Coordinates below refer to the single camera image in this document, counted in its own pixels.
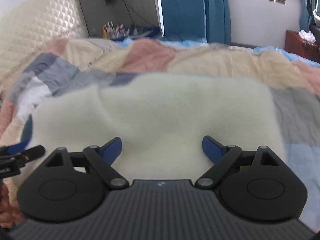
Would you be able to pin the patchwork checked duvet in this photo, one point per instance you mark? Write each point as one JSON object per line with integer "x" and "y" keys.
{"x": 225, "y": 62}

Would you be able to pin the blue padded chair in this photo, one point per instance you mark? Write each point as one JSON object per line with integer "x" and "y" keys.
{"x": 182, "y": 10}

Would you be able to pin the white sweater with blue stripes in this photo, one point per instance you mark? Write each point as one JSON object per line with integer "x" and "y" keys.
{"x": 162, "y": 110}

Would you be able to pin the crumpled clear plastic bag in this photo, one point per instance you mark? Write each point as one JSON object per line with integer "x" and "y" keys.
{"x": 307, "y": 36}

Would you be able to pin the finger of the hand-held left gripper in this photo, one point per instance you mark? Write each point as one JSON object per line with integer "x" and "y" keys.
{"x": 17, "y": 148}
{"x": 35, "y": 151}

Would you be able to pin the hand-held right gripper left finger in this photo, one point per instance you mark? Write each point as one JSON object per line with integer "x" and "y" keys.
{"x": 113, "y": 146}

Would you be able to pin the light blue hanging garment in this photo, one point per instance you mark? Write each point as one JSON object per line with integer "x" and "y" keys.
{"x": 305, "y": 5}

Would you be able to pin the grey wall cabinet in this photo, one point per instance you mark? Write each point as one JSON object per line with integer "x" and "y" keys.
{"x": 95, "y": 12}

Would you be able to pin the person's left hand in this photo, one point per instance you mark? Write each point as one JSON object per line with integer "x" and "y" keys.
{"x": 10, "y": 212}

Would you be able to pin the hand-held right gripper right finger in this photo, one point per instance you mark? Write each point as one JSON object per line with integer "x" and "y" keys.
{"x": 211, "y": 147}

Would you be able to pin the cream quilted headboard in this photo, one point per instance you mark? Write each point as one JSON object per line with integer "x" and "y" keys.
{"x": 37, "y": 22}

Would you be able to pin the blue curtain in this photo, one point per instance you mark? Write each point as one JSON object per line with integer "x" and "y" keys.
{"x": 217, "y": 10}

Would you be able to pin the dark red box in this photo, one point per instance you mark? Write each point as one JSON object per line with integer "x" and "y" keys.
{"x": 295, "y": 47}

